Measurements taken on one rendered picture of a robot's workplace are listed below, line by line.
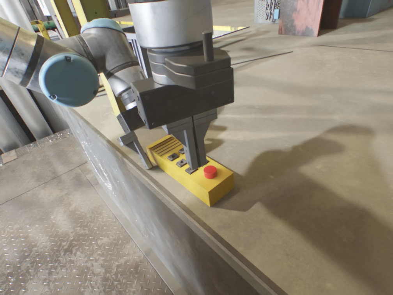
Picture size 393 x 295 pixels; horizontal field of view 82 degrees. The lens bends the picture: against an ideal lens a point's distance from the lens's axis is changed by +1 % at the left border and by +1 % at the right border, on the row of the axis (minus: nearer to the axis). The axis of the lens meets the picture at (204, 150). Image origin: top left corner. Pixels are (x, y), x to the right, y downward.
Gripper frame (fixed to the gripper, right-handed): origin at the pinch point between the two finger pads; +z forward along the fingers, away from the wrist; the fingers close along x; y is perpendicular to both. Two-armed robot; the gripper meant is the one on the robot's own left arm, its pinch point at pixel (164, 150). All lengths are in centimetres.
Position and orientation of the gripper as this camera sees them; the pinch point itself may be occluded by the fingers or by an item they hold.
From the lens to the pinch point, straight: 62.2
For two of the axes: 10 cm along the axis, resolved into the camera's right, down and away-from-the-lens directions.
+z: 4.3, 8.8, 1.9
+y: -5.3, 0.7, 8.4
